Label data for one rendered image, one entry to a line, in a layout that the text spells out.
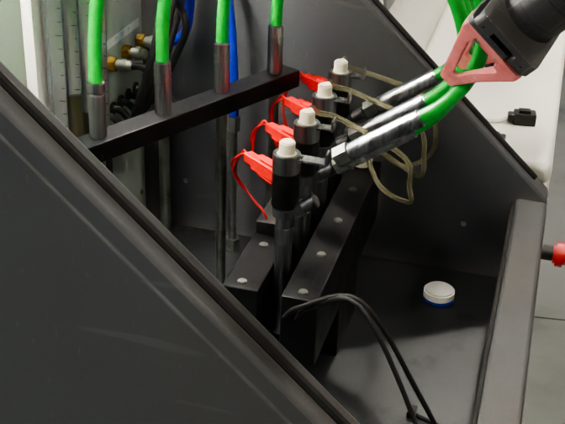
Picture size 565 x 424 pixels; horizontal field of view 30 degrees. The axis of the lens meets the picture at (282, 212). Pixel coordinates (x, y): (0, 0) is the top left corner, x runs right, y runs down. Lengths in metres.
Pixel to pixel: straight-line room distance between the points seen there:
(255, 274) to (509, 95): 0.63
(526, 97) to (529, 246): 0.40
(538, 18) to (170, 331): 0.39
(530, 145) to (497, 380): 0.49
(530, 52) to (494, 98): 0.68
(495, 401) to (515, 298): 0.18
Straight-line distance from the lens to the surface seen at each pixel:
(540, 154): 1.41
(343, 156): 1.01
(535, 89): 1.63
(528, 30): 0.90
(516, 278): 1.18
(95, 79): 1.07
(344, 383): 1.19
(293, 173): 1.03
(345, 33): 1.31
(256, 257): 1.11
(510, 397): 1.00
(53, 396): 0.81
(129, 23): 1.34
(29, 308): 0.77
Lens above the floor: 1.55
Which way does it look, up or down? 28 degrees down
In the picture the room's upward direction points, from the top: 2 degrees clockwise
